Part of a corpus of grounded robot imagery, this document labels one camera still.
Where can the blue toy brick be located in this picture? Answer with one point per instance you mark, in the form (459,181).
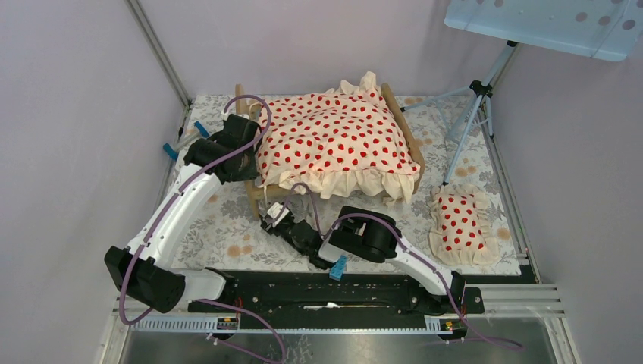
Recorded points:
(337,270)

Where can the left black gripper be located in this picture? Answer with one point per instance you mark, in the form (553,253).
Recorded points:
(252,171)

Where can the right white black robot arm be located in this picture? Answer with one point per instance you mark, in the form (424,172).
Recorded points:
(373,237)

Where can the grey tripod stand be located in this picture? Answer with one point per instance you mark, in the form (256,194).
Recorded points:
(476,113)

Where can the light blue perforated tray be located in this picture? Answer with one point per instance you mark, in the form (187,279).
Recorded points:
(607,30)

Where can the small strawberry print pillow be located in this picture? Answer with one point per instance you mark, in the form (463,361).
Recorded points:
(462,231)

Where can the large strawberry print cushion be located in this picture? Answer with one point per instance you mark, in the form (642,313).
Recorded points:
(336,140)

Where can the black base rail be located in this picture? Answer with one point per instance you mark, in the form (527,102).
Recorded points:
(356,301)

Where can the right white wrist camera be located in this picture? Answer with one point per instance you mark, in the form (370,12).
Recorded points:
(276,213)

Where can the floral table mat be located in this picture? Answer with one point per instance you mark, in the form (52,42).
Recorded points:
(226,234)

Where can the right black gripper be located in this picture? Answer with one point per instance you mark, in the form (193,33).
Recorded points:
(268,227)

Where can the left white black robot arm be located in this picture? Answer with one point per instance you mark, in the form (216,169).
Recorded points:
(142,270)

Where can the wooden pet bed frame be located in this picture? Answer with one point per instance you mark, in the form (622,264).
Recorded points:
(407,135)

